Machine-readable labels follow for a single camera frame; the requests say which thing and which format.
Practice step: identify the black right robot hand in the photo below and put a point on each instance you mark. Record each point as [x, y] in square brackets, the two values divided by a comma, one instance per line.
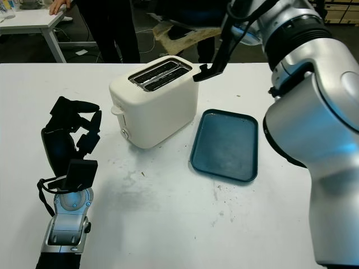
[190, 14]

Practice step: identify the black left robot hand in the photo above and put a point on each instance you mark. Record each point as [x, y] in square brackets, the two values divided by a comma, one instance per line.
[56, 145]

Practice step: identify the slice of brown bread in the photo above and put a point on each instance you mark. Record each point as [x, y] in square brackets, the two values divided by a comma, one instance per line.
[196, 36]

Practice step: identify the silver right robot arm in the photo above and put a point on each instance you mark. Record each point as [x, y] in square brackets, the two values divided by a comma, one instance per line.
[322, 126]

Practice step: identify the white two-slot toaster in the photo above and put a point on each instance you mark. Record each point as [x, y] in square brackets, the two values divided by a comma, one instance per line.
[160, 112]

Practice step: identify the blue plastic tray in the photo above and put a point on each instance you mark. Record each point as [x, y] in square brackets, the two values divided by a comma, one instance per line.
[224, 148]

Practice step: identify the person in dark clothes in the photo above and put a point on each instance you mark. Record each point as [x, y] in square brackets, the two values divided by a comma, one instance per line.
[112, 33]

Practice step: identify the white paper sheet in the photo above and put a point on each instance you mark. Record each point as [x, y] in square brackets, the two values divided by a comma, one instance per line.
[81, 52]

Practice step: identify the white side table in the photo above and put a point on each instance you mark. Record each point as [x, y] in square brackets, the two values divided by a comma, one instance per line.
[31, 23]

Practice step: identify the printed drinking cup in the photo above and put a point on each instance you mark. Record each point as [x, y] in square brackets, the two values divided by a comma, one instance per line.
[6, 8]

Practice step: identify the stacked wooden crates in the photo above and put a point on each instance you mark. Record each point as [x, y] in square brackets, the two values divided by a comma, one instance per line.
[342, 11]

